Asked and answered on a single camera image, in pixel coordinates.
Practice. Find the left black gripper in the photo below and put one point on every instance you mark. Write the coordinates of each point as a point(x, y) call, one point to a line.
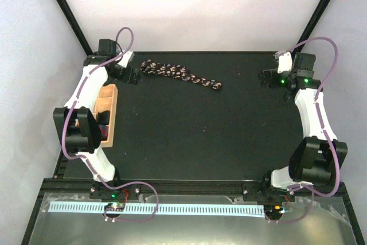
point(136, 74)

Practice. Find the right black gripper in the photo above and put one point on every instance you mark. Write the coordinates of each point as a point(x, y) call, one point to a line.
point(273, 84)

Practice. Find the black floral patterned tie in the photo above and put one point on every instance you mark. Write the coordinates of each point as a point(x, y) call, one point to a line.
point(179, 72)

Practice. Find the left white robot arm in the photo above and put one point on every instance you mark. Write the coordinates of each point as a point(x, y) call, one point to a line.
point(98, 68)

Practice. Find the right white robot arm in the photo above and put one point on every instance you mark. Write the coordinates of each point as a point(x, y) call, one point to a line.
point(319, 156)

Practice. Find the wooden compartment box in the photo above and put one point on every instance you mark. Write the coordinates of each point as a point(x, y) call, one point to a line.
point(93, 118)

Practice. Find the dark rolled tie in box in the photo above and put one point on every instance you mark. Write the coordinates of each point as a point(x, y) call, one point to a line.
point(103, 118)

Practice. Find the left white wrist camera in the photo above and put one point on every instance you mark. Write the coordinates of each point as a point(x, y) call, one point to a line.
point(126, 59)

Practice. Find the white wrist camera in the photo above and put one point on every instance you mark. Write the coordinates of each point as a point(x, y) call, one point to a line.
point(126, 59)
point(284, 60)

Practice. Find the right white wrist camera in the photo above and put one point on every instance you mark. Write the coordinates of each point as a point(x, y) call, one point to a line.
point(284, 60)

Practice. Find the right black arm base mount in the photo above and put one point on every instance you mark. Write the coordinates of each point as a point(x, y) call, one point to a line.
point(262, 193)

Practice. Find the right black frame post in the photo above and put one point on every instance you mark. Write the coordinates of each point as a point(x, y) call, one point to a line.
point(314, 19)

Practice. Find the black frame post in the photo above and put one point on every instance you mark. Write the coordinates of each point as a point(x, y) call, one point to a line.
point(314, 19)
point(69, 15)

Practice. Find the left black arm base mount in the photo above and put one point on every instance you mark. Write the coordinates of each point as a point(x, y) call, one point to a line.
point(101, 192)

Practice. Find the left black frame post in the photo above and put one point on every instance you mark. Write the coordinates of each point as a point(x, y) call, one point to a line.
point(69, 15)

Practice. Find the light blue slotted cable duct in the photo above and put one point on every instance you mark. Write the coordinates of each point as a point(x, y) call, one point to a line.
point(157, 209)

